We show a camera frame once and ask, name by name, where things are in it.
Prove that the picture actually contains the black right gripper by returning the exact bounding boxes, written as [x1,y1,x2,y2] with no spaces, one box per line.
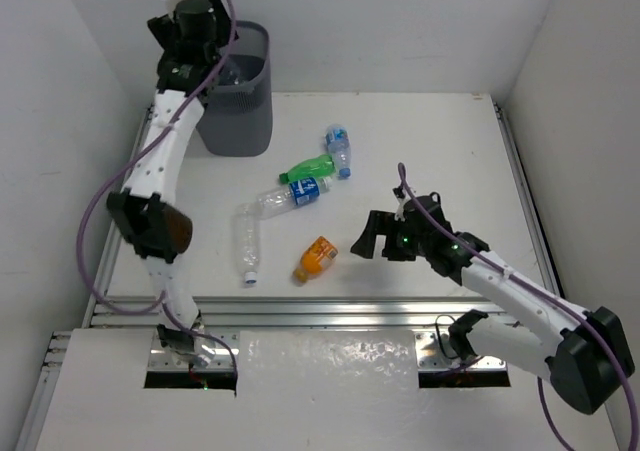
[351,209,430,261]

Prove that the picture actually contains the orange juice bottle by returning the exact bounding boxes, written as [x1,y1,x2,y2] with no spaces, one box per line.
[292,236,338,284]

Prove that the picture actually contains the clear unlabelled bottle white cap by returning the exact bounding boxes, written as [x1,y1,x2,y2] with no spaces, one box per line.
[218,56,249,86]

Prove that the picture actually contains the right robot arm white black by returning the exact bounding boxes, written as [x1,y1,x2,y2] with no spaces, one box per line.
[350,192,635,415]

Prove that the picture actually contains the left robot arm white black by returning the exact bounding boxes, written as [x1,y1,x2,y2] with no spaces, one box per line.
[106,0,235,369]

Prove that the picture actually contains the grey mesh waste bin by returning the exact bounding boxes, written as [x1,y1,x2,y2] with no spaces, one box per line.
[197,21,273,157]

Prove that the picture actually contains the clear bottle dark blue label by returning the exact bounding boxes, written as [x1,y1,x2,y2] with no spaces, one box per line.
[257,177,333,220]

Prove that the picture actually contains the green plastic bottle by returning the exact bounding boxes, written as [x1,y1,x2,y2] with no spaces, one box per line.
[279,154,335,184]

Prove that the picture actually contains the small bottle light blue label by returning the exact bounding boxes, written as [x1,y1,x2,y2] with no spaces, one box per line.
[325,124,351,179]

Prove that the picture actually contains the clear crushed bottle white cap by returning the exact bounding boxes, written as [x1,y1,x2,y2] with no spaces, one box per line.
[232,203,261,287]

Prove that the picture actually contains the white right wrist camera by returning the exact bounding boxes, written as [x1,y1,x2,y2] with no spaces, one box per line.
[392,185,409,221]

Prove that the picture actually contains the aluminium right side rail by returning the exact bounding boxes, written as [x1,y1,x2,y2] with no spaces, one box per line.
[493,102,564,297]

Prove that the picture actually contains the aluminium rail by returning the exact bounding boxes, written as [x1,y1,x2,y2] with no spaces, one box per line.
[89,295,521,328]
[14,106,162,450]
[493,102,564,297]

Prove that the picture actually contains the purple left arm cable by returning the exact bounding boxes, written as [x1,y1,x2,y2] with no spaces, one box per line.
[75,0,239,316]

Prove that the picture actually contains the aluminium front rail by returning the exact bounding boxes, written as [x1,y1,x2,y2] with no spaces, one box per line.
[89,295,521,328]

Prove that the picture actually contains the aluminium left side rail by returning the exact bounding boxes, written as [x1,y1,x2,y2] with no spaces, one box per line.
[14,106,162,450]

